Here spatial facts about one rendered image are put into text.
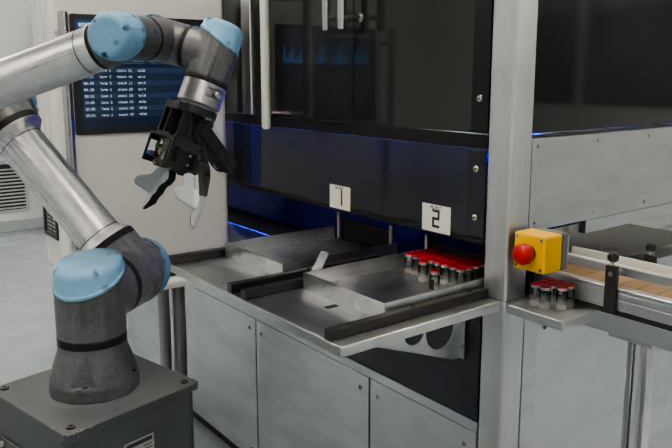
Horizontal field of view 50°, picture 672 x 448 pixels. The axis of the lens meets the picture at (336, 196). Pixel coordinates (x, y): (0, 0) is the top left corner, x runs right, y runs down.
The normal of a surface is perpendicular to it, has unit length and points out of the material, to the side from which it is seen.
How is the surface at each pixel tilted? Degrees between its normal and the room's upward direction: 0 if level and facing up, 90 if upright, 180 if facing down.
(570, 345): 90
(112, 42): 90
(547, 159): 90
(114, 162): 90
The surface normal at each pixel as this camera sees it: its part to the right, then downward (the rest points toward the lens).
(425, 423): -0.79, 0.11
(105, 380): 0.53, -0.17
